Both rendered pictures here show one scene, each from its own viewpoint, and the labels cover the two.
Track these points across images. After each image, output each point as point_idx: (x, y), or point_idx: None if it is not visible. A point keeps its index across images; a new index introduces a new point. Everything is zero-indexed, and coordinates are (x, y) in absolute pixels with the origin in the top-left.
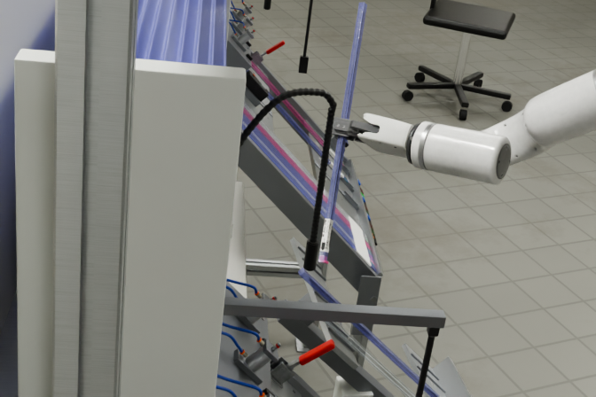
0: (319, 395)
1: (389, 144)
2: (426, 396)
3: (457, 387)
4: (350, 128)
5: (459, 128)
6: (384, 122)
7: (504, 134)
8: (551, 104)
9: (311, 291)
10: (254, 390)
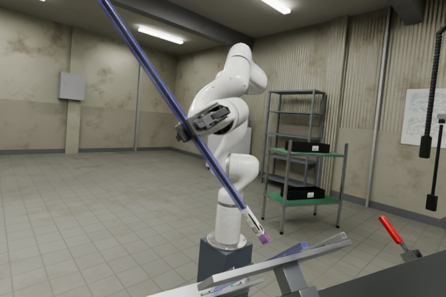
0: (362, 276)
1: (234, 118)
2: (215, 296)
3: (177, 294)
4: (212, 119)
5: (227, 98)
6: (226, 103)
7: (205, 103)
8: (246, 72)
9: (300, 254)
10: None
